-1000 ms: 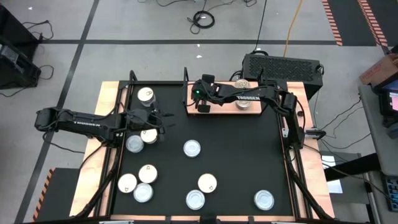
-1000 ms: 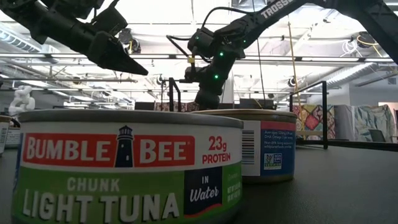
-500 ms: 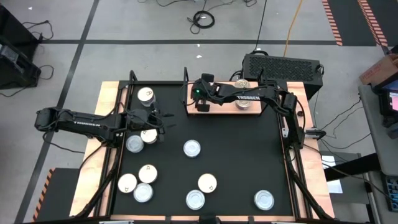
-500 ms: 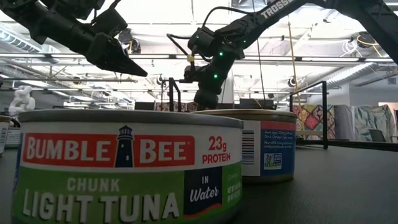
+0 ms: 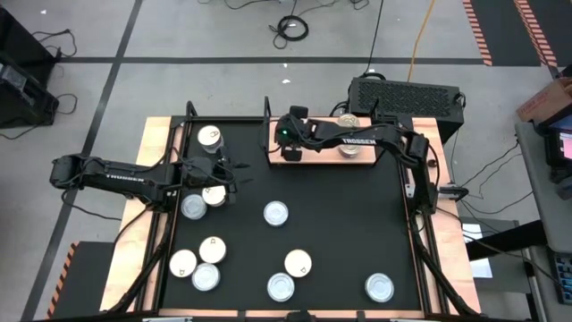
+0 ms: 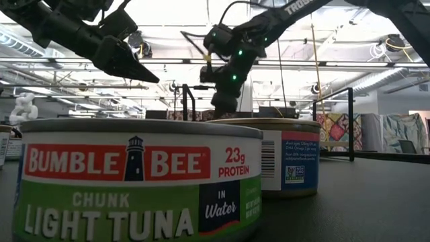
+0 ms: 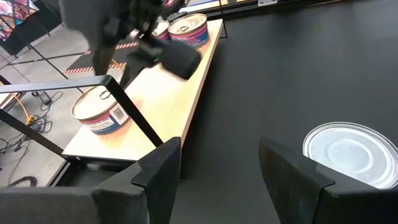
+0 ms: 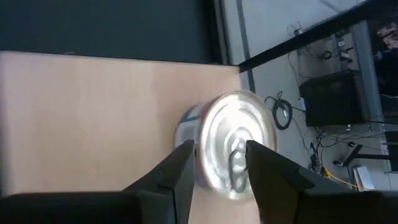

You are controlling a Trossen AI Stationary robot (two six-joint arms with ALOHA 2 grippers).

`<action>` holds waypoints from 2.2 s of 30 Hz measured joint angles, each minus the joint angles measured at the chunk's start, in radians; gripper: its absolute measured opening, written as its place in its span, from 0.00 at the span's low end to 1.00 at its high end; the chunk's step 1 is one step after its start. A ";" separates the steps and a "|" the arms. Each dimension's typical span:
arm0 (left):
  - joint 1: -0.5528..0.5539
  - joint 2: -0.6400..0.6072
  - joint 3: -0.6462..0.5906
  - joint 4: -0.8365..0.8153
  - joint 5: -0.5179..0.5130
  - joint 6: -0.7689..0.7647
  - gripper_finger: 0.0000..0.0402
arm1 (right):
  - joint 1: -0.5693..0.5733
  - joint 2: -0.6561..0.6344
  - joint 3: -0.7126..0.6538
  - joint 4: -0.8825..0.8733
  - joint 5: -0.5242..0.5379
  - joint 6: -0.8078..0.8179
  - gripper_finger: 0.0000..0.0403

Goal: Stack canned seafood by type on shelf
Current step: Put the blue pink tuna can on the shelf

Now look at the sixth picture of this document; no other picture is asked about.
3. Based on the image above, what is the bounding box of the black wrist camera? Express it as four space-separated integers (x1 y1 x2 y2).
199 65 218 85
97 7 139 40

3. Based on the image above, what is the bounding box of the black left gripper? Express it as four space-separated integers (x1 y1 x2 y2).
32 11 159 84

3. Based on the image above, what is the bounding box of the white twisted sculpture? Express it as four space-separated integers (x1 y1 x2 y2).
9 92 39 126

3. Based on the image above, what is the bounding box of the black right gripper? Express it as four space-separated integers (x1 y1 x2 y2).
210 50 253 118

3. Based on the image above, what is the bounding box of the ceiling cable reel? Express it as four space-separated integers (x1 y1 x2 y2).
384 32 406 54
128 30 155 58

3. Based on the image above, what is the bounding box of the gold pull-tab seafood can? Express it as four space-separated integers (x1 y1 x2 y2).
208 117 323 200
0 124 13 169

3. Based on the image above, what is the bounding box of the black aluminium table frame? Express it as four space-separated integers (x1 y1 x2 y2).
318 150 430 165

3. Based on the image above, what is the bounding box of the yellow cable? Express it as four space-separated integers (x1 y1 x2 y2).
309 22 327 119

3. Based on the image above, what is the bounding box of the black table mat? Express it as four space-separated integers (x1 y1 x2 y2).
0 157 430 242

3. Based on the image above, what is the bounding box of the silver-top Bumble Bee tuna can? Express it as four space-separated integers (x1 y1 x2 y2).
11 118 264 242

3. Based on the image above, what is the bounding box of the teal and white fabric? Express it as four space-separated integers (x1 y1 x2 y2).
382 112 428 154

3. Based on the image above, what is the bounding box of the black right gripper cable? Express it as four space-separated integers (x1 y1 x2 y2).
180 0 266 58

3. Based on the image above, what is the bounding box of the dark office chair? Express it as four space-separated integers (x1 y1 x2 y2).
398 139 419 155

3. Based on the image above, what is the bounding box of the thin black hanging cable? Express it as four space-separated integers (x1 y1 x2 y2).
275 37 289 109

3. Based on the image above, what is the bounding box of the colourful patchwork quilt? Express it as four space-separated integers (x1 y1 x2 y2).
315 112 363 153

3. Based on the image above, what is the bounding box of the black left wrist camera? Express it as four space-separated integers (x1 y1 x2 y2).
97 7 139 40

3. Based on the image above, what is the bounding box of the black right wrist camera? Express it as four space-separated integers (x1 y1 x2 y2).
199 65 218 85

